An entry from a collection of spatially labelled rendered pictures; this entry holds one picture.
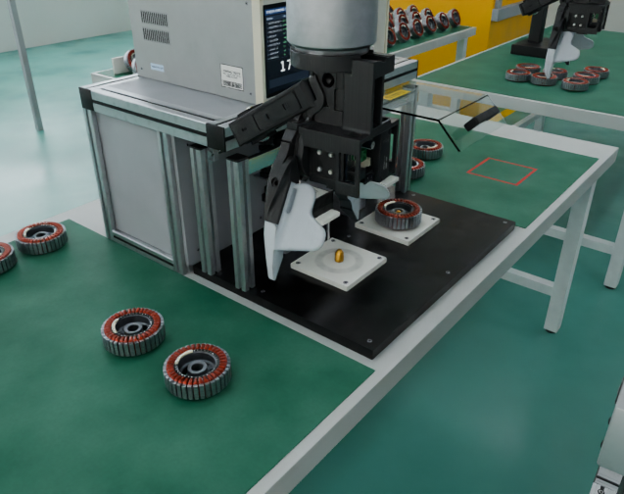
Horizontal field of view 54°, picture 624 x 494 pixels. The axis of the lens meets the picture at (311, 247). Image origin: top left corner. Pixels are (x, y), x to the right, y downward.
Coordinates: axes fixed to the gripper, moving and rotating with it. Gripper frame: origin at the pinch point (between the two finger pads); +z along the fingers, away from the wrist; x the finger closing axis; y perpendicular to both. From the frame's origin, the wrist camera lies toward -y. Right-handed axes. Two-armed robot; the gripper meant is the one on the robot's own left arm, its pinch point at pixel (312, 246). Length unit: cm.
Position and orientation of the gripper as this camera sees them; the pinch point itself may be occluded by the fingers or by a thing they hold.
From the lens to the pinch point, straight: 62.4
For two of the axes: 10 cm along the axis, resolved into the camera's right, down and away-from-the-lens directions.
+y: 8.3, 2.8, -4.9
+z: 0.0, 8.7, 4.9
